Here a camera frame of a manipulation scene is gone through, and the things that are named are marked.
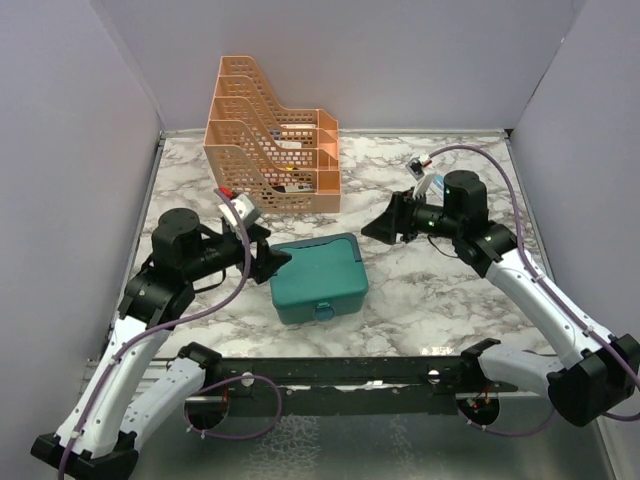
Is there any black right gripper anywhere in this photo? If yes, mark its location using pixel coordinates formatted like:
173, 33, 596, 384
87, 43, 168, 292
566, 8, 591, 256
363, 186, 463, 244

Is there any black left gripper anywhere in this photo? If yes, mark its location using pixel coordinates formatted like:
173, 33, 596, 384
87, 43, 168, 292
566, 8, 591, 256
185, 221, 293, 282

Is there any teal plastic medicine box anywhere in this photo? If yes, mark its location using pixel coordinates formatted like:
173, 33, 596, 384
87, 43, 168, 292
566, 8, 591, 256
270, 233, 369, 325

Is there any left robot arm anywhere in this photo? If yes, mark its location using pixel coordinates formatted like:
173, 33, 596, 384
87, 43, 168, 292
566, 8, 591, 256
31, 200, 291, 479

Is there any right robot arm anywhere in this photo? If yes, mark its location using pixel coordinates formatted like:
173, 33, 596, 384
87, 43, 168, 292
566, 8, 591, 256
361, 170, 639, 426

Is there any blue toothbrush blister pack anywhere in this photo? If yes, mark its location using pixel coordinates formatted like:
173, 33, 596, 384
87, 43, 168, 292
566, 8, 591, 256
430, 174, 444, 197

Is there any peach plastic file organizer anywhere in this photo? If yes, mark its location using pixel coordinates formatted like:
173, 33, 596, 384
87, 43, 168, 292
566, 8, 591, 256
204, 55, 342, 214

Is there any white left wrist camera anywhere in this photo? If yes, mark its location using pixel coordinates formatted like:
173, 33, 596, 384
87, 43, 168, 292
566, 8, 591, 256
218, 187, 262, 232

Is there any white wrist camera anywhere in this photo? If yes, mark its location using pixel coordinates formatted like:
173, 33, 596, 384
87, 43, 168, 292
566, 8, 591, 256
218, 187, 262, 232
405, 156, 442, 199

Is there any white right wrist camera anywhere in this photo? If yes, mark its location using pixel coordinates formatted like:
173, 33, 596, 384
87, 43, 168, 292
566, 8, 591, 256
405, 156, 442, 199

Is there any black metal base rail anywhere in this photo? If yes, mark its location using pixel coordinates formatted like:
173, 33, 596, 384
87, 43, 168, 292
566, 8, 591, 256
186, 356, 516, 417

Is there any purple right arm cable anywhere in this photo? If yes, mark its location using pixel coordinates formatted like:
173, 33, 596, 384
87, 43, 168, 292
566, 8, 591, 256
422, 143, 640, 437

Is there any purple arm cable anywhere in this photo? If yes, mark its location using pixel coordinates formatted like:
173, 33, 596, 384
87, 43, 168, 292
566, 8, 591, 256
422, 143, 640, 437
56, 197, 284, 479

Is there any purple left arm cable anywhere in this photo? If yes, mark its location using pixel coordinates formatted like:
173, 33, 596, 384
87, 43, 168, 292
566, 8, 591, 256
56, 197, 284, 479

